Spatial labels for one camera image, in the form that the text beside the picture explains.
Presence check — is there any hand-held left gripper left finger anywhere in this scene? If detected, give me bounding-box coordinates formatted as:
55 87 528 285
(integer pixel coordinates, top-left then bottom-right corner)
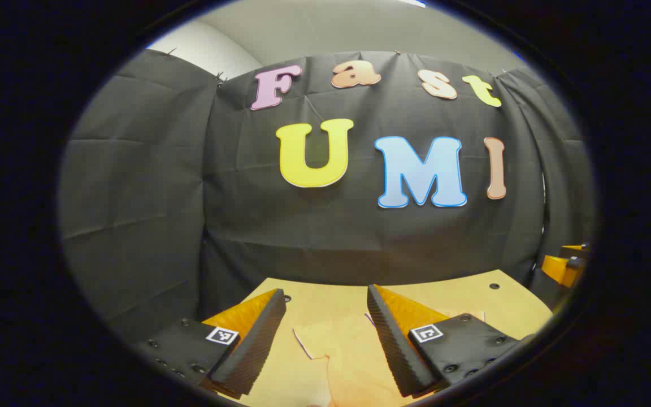
131 288 287 400

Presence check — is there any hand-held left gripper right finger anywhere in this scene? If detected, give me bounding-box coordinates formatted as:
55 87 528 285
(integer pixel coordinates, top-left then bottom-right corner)
366 284 536 399

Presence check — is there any orange T-shirt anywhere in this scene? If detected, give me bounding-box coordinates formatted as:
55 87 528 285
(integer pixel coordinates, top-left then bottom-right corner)
292 311 416 407

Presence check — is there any black backdrop cloth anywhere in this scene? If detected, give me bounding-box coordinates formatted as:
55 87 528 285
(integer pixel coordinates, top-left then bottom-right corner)
57 48 596 345

